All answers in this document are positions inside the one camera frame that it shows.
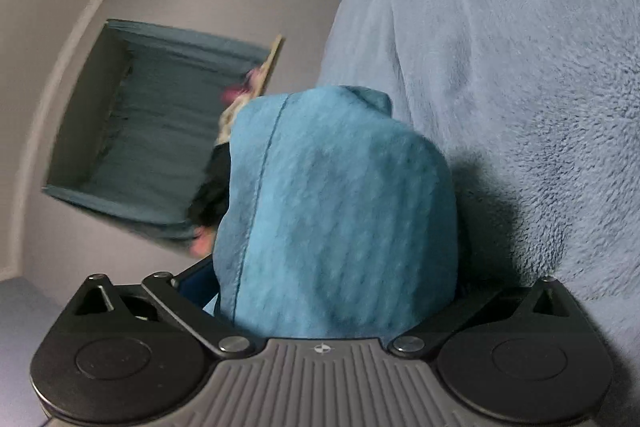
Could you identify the teal window curtain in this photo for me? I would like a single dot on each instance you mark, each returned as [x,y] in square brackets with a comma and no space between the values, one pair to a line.
[160,132]

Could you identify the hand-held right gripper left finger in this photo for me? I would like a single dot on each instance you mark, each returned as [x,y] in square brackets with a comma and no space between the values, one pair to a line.
[197,327]

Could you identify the pink items on windowsill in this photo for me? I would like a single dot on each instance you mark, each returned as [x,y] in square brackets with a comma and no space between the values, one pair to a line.
[245,87]

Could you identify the teal hoodie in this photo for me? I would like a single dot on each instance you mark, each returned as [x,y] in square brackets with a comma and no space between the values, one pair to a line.
[340,207]

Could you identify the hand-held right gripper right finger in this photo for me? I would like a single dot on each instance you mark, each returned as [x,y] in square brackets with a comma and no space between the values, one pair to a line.
[450,318]

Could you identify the wooden windowsill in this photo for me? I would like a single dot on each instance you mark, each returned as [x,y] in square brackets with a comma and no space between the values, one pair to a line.
[267,62]

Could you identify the light blue fleece blanket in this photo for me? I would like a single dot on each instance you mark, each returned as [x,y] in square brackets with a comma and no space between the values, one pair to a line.
[525,82]

